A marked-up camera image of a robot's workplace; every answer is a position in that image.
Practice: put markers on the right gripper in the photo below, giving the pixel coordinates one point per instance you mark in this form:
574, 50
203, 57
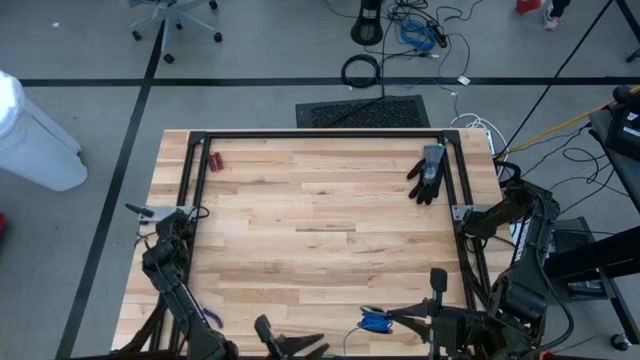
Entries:
452, 330

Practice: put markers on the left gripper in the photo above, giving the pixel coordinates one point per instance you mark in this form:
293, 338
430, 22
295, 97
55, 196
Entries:
272, 345

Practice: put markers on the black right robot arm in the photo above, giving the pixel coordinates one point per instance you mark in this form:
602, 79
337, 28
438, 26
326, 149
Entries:
525, 280

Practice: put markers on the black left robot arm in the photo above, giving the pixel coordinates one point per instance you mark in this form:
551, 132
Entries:
175, 285

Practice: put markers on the black work glove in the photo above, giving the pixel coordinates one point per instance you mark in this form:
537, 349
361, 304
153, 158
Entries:
429, 175

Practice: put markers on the black desk base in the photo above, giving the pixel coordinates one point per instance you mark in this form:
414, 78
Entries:
595, 255

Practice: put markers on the black caster wheel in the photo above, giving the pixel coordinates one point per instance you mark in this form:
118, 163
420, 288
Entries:
621, 342

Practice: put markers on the small red box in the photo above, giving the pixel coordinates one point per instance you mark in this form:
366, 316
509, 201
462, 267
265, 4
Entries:
216, 161

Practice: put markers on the black floor mat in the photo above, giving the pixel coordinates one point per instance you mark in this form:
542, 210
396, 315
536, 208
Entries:
367, 112

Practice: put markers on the white power adapter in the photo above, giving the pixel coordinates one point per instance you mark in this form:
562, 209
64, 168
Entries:
463, 80

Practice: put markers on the black electronic equipment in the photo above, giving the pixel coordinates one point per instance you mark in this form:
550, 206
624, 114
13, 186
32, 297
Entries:
631, 130

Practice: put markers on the black power strip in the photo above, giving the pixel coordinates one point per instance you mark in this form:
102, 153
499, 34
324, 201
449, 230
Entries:
439, 34

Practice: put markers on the black stand base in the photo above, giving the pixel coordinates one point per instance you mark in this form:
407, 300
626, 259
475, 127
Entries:
367, 27

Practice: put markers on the person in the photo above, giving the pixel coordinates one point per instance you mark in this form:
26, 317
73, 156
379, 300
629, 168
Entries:
550, 20

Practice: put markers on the white trash bin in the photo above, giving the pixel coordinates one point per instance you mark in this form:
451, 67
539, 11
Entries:
35, 145

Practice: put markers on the black aluminium table frame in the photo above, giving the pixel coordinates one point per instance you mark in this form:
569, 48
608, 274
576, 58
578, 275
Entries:
320, 134

